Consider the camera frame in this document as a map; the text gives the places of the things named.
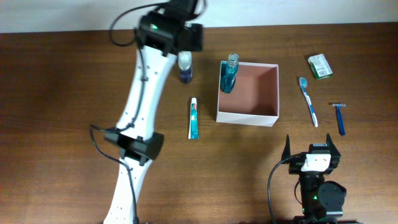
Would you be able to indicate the pink cardboard box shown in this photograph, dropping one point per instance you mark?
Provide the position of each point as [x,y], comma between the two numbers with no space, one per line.
[254,100]

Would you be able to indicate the teal white toothpaste tube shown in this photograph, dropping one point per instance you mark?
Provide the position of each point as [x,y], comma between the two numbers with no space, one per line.
[193,127]

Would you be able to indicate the blue white toothbrush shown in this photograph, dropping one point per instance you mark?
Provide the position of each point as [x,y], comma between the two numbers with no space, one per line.
[303,84]

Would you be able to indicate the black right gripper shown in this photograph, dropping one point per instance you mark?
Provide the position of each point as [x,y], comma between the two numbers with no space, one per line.
[334,158]

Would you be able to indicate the blue disposable razor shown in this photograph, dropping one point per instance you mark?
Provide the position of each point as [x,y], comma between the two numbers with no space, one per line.
[339,117]

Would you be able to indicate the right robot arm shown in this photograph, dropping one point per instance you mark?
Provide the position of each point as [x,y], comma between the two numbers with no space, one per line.
[322,201]

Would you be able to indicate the purple spray bottle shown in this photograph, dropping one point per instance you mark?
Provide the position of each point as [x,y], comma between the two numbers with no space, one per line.
[185,66]

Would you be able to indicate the teal mouthwash bottle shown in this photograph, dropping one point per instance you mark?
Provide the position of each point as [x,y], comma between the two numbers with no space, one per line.
[230,71]

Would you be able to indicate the green white soap box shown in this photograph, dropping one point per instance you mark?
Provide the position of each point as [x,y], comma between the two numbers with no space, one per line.
[320,66]

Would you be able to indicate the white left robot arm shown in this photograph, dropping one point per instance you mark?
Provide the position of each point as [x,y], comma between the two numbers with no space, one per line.
[159,38]

